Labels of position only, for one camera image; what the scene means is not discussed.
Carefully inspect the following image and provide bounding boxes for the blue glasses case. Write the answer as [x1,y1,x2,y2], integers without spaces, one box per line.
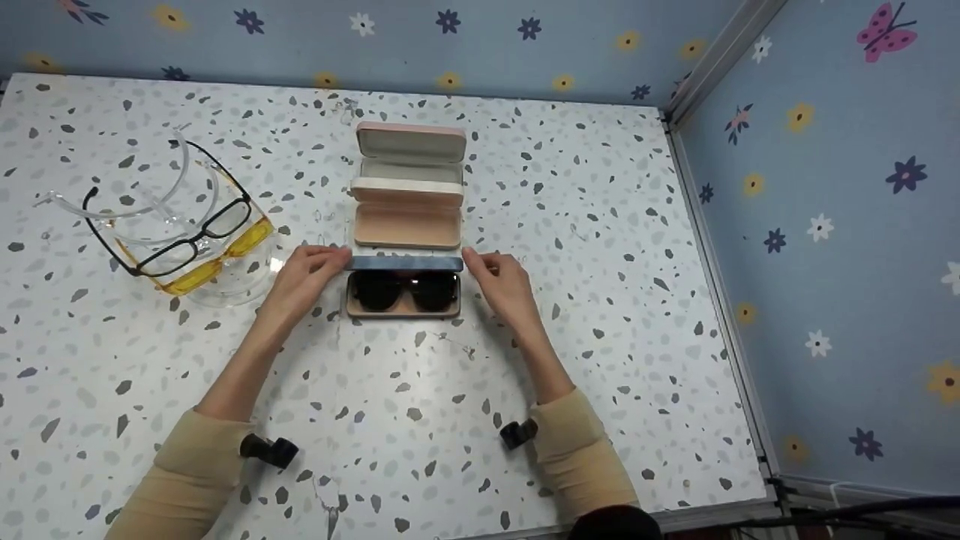
[345,255,464,321]

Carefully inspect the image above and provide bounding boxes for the person's right hand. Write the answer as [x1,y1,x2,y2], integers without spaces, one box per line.
[461,247,546,340]

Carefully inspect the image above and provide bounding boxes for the pink glasses case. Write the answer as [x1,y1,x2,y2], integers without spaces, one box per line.
[355,121,468,185]

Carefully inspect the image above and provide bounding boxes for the person's left hand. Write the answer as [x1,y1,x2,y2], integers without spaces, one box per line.
[258,244,354,335]

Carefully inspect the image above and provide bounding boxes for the black sunglasses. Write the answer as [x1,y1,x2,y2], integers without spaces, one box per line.
[350,271,460,314]

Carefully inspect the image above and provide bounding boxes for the person's right forearm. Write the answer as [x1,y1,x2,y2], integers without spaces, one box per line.
[516,321,640,526]

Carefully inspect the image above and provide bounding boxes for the beige glasses case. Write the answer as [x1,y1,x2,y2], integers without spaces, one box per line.
[350,177,465,251]

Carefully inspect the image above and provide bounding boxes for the black wrist band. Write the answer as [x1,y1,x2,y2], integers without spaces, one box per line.
[239,433,300,470]
[499,418,539,452]

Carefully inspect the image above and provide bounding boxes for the black frame glasses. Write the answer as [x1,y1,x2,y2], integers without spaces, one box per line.
[82,139,254,278]

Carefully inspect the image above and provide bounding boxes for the person's body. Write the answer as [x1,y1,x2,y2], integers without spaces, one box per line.
[568,505,664,540]

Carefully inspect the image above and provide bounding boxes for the yellow safety glasses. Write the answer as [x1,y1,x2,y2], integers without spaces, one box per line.
[114,161,275,297]

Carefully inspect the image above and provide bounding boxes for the person's left forearm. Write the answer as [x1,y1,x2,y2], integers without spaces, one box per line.
[103,315,292,540]

